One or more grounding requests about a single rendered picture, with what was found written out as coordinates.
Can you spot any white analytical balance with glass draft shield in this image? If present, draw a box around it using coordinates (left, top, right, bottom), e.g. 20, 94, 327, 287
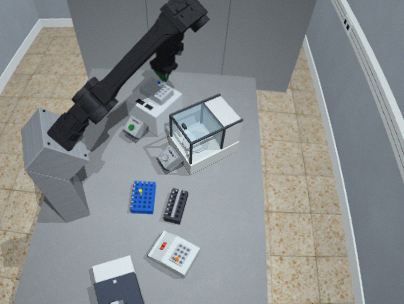
158, 93, 243, 175

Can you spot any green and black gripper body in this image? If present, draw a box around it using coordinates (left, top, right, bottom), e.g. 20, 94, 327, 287
150, 54, 178, 75

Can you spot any blue tube rack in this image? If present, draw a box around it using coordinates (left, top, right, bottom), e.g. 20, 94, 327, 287
130, 181, 156, 214

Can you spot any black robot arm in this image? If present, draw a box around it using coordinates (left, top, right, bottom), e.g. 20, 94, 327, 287
47, 0, 210, 151

